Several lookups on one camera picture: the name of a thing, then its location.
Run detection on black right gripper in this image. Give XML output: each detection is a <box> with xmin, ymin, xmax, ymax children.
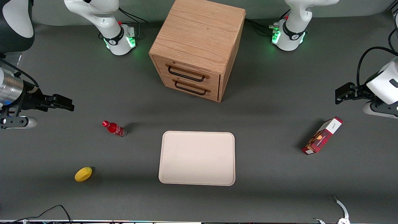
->
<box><xmin>14</xmin><ymin>89</ymin><xmax>75</xmax><ymax>115</ymax></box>

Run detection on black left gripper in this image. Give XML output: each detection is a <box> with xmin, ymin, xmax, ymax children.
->
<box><xmin>335</xmin><ymin>82</ymin><xmax>374</xmax><ymax>105</ymax></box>

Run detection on red coke bottle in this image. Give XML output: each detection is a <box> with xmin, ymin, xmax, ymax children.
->
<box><xmin>102</xmin><ymin>120</ymin><xmax>127</xmax><ymax>138</ymax></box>

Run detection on beige rectangular tray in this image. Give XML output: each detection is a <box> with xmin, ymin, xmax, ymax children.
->
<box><xmin>158</xmin><ymin>131</ymin><xmax>236</xmax><ymax>186</ymax></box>

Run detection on red cookie box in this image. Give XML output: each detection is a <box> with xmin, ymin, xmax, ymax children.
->
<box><xmin>301</xmin><ymin>116</ymin><xmax>344</xmax><ymax>155</ymax></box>

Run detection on yellow lemon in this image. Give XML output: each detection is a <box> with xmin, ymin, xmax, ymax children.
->
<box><xmin>74</xmin><ymin>167</ymin><xmax>93</xmax><ymax>182</ymax></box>

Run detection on white curved clamp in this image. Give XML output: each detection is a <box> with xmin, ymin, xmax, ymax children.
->
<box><xmin>313</xmin><ymin>195</ymin><xmax>350</xmax><ymax>224</ymax></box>

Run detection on wooden drawer cabinet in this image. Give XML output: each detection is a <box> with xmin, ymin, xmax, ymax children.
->
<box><xmin>149</xmin><ymin>0</ymin><xmax>246</xmax><ymax>103</ymax></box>

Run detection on black left arm wrist cable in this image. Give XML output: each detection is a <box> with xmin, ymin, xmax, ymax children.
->
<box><xmin>357</xmin><ymin>46</ymin><xmax>398</xmax><ymax>88</ymax></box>

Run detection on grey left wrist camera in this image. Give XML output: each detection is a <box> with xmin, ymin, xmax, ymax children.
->
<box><xmin>363</xmin><ymin>102</ymin><xmax>398</xmax><ymax>119</ymax></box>

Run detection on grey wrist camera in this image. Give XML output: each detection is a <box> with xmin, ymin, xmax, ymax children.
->
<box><xmin>363</xmin><ymin>102</ymin><xmax>398</xmax><ymax>119</ymax></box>
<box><xmin>0</xmin><ymin>116</ymin><xmax>38</xmax><ymax>130</ymax></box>

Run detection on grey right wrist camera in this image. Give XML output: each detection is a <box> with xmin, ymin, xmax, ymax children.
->
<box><xmin>0</xmin><ymin>116</ymin><xmax>38</xmax><ymax>130</ymax></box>

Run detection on black left arm base cables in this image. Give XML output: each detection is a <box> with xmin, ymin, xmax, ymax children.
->
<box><xmin>245</xmin><ymin>9</ymin><xmax>291</xmax><ymax>35</ymax></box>

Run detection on black cable at table edge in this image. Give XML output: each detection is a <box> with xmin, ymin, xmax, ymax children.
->
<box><xmin>9</xmin><ymin>205</ymin><xmax>72</xmax><ymax>224</ymax></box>

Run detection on black right arm base cable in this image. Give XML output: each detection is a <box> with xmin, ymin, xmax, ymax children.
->
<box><xmin>118</xmin><ymin>7</ymin><xmax>148</xmax><ymax>38</ymax></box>

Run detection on wooden drawer with black handle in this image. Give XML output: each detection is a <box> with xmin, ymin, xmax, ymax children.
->
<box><xmin>153</xmin><ymin>56</ymin><xmax>221</xmax><ymax>91</ymax></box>
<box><xmin>161</xmin><ymin>73</ymin><xmax>220</xmax><ymax>102</ymax></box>

